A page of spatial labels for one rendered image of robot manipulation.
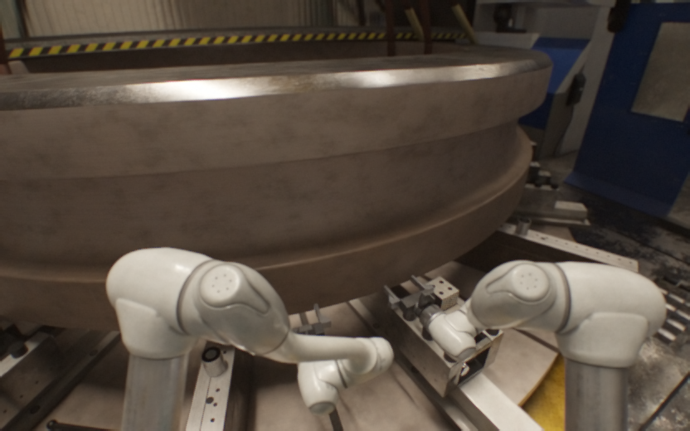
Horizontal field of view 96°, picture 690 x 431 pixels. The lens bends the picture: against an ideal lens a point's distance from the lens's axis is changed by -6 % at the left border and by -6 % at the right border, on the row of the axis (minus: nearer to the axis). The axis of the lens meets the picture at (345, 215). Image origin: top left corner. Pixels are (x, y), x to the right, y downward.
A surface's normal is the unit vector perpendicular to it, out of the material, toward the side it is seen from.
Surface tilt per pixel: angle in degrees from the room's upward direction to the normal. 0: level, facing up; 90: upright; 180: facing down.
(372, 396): 0
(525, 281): 35
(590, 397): 62
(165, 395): 76
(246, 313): 83
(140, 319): 66
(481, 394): 0
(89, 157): 90
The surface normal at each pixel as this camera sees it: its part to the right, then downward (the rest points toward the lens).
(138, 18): 0.50, 0.42
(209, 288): 0.08, -0.60
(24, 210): -0.11, 0.48
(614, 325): -0.11, -0.06
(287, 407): -0.01, -0.87
